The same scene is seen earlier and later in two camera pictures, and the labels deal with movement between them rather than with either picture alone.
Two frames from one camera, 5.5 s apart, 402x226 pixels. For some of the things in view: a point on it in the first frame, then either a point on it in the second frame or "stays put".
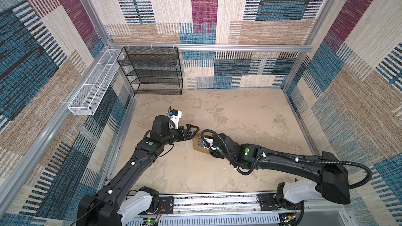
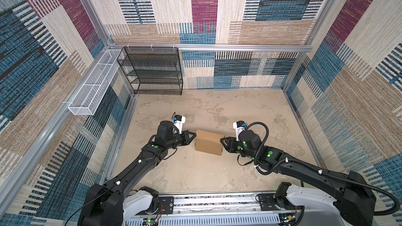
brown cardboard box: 197,147 stays put
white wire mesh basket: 85,102 stays put
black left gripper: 188,136 → 186,140
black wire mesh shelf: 152,69 stays put
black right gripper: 216,155 → 230,142
